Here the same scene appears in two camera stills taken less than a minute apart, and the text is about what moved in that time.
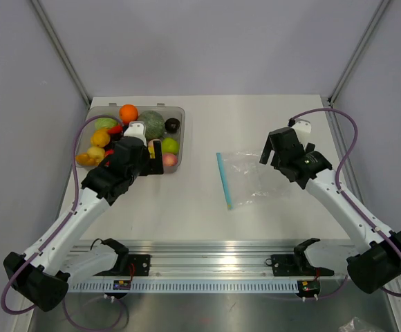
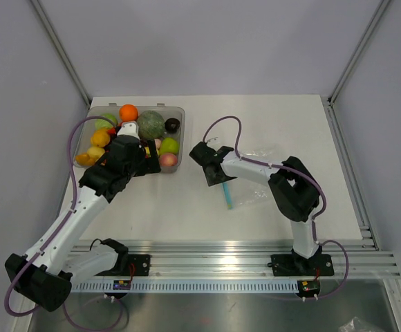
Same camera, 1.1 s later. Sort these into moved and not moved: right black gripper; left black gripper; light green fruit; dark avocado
Moved: right black gripper
Not moved: left black gripper; dark avocado; light green fruit
